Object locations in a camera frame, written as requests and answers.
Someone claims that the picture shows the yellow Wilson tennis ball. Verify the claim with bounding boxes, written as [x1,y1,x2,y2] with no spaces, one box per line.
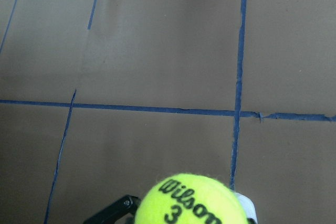
[134,173,248,224]

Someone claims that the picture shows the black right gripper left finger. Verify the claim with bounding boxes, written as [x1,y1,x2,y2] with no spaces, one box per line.
[83,195,141,224]

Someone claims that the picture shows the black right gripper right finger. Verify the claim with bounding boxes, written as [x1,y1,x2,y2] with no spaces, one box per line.
[234,191,256,224]

